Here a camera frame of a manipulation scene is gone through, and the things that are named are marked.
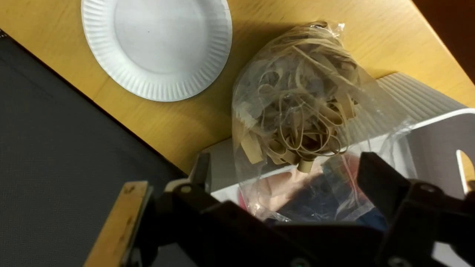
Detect white paper plate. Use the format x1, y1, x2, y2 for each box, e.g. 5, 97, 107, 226
81, 0, 235, 105

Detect small red item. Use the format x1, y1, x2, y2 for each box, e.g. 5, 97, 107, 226
236, 170, 302, 220

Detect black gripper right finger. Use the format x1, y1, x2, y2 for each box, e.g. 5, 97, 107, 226
357, 151, 475, 267

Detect white plastic bin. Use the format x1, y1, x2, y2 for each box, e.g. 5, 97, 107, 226
199, 72, 475, 267

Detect clear bag of rubber bands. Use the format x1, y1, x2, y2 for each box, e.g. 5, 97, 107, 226
230, 20, 418, 225

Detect dark blue box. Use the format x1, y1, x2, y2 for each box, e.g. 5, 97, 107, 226
277, 168, 388, 231

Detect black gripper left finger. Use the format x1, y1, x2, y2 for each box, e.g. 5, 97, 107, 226
84, 151, 309, 267

